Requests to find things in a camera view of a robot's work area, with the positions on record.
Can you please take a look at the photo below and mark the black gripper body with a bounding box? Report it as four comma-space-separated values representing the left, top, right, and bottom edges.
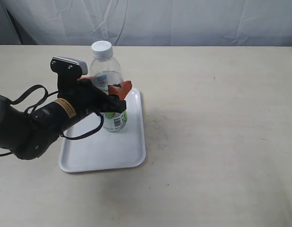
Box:
50, 59, 126, 119

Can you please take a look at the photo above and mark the white rectangular plastic tray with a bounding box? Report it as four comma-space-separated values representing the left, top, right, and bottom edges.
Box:
59, 88, 146, 173

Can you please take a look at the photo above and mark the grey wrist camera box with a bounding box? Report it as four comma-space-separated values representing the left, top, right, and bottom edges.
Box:
52, 56, 88, 75

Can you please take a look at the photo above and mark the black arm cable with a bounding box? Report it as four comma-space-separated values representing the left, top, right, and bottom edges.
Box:
0, 85, 105, 158

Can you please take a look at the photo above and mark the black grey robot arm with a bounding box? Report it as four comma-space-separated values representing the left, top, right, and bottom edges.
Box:
0, 57, 132, 160

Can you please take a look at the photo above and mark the white wrinkled backdrop cloth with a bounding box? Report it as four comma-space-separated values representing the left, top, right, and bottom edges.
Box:
0, 0, 292, 46

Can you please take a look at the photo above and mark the clear plastic bottle white cap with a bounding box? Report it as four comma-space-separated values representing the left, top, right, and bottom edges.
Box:
89, 41, 127, 132

